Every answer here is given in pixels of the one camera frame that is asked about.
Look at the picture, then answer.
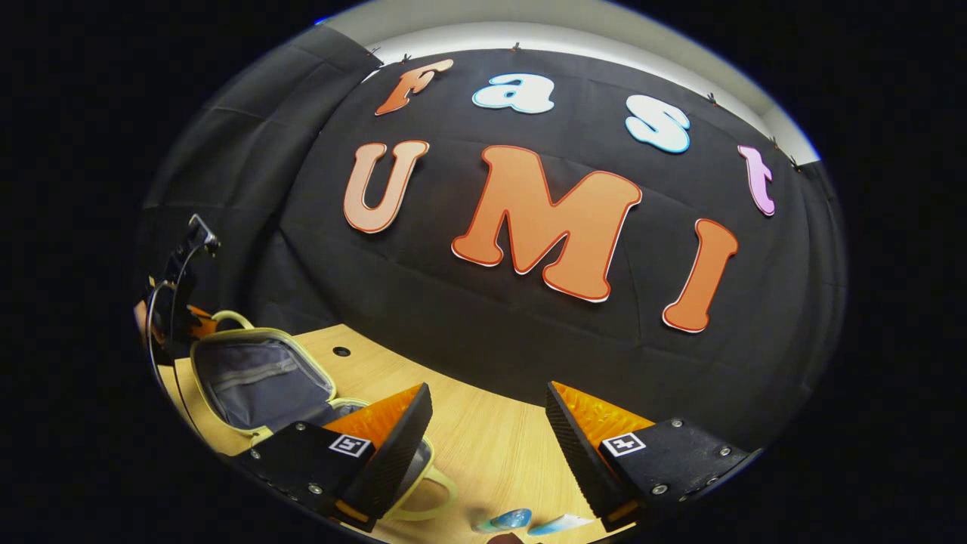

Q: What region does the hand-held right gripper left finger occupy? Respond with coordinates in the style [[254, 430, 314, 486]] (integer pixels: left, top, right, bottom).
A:
[[230, 382, 434, 533]]

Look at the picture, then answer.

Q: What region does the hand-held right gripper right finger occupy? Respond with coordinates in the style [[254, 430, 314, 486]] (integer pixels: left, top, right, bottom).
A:
[[545, 380, 760, 533]]

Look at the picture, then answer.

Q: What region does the white and blue tube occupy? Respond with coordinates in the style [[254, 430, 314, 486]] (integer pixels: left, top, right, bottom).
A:
[[527, 513, 596, 537]]

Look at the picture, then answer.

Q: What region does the pale yellow suitcase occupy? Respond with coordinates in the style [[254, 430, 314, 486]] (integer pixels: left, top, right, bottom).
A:
[[189, 310, 459, 524]]

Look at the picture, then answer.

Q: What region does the clear blue capped bottle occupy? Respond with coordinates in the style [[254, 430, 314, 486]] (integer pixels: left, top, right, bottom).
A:
[[474, 508, 533, 533]]

